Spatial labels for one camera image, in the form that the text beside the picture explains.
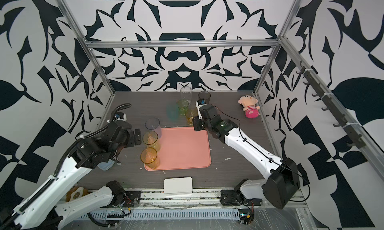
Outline white cable duct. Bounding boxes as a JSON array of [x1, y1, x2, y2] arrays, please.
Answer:
[[91, 209, 240, 221]]

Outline light blue grey dish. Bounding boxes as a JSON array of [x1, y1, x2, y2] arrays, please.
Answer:
[[98, 159, 116, 171]]

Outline pink plush doll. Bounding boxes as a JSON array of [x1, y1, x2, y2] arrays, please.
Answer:
[[238, 95, 261, 119]]

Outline amber tall glass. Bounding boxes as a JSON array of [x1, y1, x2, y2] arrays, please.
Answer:
[[140, 148, 160, 170]]

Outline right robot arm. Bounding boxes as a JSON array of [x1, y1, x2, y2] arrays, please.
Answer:
[[193, 101, 300, 210]]

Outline yellow short glass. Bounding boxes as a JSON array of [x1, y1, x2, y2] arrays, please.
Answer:
[[185, 108, 199, 126]]

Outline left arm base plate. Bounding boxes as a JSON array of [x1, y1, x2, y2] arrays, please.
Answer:
[[121, 191, 142, 208]]

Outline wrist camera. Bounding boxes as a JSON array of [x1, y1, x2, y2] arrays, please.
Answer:
[[196, 99, 207, 112], [113, 111, 127, 121]]

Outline clear tall glass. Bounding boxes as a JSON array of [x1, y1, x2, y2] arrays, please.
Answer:
[[180, 86, 193, 105]]

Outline brown white plush toy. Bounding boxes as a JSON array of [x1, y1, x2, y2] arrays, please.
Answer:
[[66, 186, 89, 203]]

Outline green small glass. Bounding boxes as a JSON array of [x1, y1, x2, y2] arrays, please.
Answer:
[[177, 99, 190, 116]]

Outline teal glass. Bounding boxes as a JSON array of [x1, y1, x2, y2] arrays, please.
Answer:
[[167, 103, 179, 122]]

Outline yellow-green glass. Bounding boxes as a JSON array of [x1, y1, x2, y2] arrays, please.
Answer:
[[143, 131, 161, 152]]

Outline pink tray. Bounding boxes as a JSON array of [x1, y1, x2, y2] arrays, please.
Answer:
[[155, 127, 211, 171]]

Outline blue-purple glass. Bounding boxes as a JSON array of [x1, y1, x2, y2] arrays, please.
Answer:
[[145, 118, 162, 139]]

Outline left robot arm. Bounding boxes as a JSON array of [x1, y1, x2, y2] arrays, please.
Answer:
[[1, 120, 135, 230]]

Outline white box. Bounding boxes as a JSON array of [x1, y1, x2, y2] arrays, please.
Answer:
[[164, 177, 193, 195]]

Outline wall hook rail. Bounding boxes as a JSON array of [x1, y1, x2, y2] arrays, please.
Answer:
[[297, 66, 367, 149]]

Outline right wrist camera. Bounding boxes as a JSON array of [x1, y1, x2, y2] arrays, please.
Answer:
[[196, 99, 207, 112]]

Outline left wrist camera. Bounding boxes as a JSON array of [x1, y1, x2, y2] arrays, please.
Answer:
[[113, 111, 127, 121]]

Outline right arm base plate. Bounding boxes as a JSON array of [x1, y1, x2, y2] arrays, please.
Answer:
[[220, 190, 263, 207]]

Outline dark grey glass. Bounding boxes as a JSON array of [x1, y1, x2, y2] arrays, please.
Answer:
[[198, 90, 211, 105]]

